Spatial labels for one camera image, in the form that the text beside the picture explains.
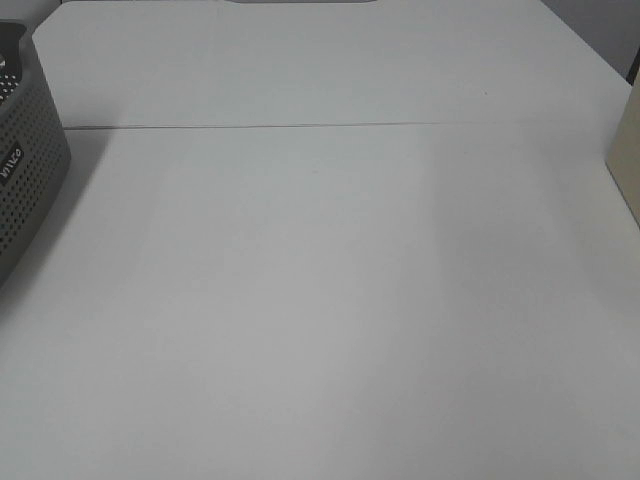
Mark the grey perforated plastic basket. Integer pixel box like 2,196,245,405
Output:
1,19,71,282

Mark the beige box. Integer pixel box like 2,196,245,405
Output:
606,78,640,224

